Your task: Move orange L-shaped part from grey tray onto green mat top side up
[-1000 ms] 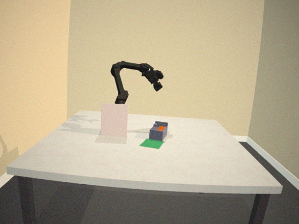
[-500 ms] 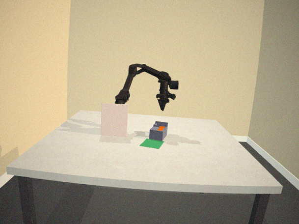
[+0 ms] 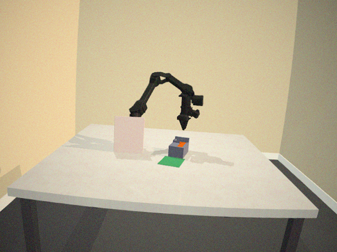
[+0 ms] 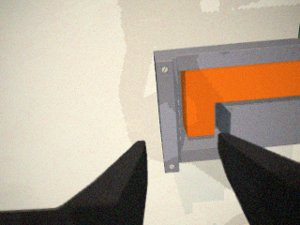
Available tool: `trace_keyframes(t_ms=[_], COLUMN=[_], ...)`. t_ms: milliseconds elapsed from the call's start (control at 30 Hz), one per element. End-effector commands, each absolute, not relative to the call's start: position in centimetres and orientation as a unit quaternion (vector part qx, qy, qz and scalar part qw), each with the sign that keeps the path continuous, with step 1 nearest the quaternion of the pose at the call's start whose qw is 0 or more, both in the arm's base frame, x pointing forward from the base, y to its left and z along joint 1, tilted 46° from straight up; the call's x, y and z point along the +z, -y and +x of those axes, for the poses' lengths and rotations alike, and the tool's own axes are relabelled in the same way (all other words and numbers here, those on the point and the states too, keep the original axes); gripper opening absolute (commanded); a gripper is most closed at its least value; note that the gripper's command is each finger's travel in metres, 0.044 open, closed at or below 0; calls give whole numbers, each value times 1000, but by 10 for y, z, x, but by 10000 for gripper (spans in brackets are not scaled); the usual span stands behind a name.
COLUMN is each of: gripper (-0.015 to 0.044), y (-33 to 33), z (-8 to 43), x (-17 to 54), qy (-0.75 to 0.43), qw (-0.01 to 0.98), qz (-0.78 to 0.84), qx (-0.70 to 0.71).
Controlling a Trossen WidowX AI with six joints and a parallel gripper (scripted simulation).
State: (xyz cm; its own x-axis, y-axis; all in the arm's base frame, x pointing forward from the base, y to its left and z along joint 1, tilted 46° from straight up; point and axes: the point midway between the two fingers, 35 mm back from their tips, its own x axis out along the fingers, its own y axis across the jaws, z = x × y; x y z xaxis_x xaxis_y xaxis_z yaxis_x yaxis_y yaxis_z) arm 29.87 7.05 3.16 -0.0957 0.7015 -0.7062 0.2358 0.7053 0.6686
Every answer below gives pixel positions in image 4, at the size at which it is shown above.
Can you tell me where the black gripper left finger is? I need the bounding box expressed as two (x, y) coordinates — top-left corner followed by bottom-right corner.
(0, 141), (148, 225)

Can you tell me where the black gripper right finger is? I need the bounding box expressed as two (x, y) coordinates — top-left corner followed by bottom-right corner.
(218, 132), (300, 225)

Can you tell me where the orange l-shaped part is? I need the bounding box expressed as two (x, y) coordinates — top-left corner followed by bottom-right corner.
(181, 60), (300, 137)

